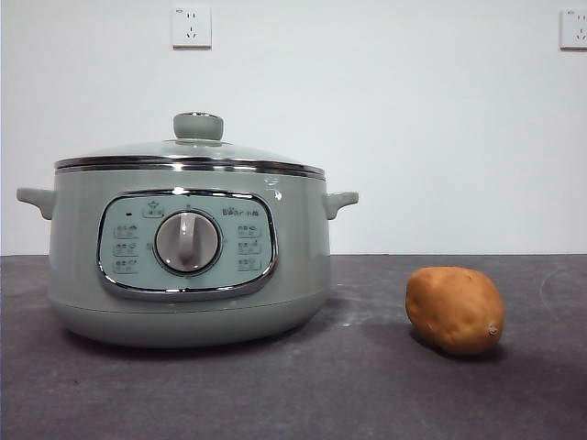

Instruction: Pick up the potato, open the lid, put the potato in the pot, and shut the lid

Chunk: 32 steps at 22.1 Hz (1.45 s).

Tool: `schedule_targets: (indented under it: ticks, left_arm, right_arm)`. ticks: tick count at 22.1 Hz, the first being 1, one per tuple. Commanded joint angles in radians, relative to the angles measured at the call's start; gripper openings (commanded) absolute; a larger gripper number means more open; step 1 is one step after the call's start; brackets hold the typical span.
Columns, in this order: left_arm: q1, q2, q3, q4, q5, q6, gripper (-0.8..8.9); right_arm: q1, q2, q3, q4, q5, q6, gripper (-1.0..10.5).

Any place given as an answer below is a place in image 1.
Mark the glass lid with green knob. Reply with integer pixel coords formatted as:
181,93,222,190
53,111,326,177

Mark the brown potato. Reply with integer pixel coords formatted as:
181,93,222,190
404,266,505,358

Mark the pale green electric cooking pot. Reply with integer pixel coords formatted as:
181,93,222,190
16,163,360,349

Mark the white wall socket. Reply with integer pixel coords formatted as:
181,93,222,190
172,6,213,50
559,8,587,51

